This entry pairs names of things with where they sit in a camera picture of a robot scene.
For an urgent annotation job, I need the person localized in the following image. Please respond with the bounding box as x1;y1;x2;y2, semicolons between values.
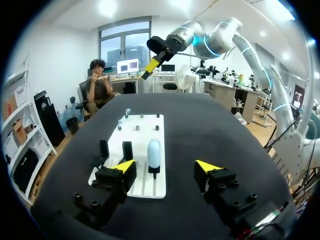
85;58;121;117

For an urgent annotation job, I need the white cable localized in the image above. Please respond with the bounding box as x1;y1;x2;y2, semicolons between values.
296;37;318;143

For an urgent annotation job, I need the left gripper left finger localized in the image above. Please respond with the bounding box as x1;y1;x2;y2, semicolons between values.
72;159;138;231

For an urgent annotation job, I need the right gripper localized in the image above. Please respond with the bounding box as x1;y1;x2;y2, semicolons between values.
141;36;176;81

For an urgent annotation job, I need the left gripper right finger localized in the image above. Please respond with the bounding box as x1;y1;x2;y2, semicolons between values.
193;159;276;226

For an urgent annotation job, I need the pale blue earbud case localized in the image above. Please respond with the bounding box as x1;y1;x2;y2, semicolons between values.
147;139;162;170

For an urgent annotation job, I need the white plate with black stands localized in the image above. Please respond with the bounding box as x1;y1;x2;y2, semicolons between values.
87;113;167;200

